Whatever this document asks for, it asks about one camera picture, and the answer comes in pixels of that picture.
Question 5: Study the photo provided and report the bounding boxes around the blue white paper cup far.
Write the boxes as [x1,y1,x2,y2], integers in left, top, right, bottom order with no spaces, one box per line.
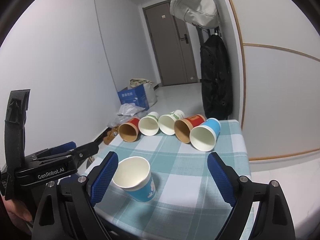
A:
[189,118,221,152]

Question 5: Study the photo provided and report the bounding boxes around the white green paper cup right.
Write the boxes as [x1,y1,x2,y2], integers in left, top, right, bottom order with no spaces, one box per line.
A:
[158,109,185,135]

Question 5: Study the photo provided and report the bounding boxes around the white green paper cup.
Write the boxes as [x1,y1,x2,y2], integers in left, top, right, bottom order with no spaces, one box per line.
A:
[158,109,185,135]
[138,112,159,136]

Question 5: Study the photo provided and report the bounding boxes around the black backpack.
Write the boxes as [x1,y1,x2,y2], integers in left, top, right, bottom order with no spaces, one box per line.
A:
[200,35,233,120]

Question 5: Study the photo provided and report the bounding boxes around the blue cartoon paper cup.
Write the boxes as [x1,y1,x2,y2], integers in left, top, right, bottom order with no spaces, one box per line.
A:
[112,156,156,202]

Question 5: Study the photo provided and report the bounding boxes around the blue cardboard box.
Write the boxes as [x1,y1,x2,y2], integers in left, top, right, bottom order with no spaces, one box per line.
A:
[118,85,149,111]

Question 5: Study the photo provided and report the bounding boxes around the grey plastic parcel bags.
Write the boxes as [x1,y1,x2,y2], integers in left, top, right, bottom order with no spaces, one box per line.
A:
[108,103,147,128]

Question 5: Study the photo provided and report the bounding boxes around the grey door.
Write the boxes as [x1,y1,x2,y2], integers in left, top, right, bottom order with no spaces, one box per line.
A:
[143,0,199,86]

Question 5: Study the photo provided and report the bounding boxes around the white sling bag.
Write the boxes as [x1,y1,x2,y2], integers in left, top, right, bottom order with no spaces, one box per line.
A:
[170,0,219,29]

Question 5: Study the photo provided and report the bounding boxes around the large red kraft paper cup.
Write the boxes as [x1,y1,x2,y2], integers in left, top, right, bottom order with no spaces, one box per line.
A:
[119,117,140,142]

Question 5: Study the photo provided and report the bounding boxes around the person's left hand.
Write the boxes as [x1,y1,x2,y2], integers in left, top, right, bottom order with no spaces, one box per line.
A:
[2,196,33,235]

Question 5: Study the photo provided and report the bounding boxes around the teal checked tablecloth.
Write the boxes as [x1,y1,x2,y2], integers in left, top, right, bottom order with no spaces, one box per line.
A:
[85,119,254,240]

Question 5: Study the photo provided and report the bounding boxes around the small red kraft paper cup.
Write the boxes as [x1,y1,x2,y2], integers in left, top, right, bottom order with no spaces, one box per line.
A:
[174,114,206,144]

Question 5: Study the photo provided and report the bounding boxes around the white green paper cup left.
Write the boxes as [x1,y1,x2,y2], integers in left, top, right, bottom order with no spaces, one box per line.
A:
[138,112,159,136]

